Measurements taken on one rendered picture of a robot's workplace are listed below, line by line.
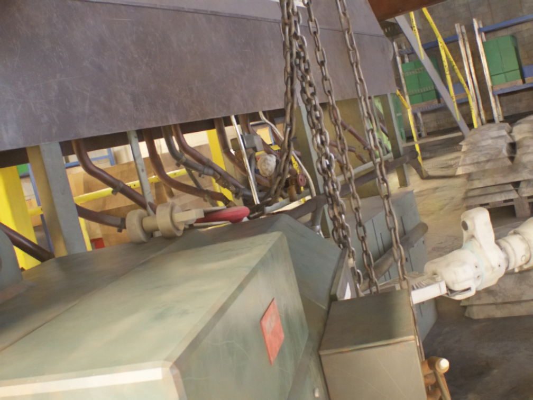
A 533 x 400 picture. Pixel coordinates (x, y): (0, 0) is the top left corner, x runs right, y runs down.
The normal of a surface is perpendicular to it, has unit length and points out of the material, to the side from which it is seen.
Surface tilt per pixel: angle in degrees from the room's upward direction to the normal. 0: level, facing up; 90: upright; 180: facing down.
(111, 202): 75
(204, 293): 0
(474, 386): 0
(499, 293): 65
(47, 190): 90
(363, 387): 90
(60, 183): 90
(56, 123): 90
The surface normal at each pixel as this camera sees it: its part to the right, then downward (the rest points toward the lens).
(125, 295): -0.24, -0.97
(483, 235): 0.22, -0.19
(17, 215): 0.83, -0.15
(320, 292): 0.51, -0.84
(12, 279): 0.95, -0.22
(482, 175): -0.55, -0.21
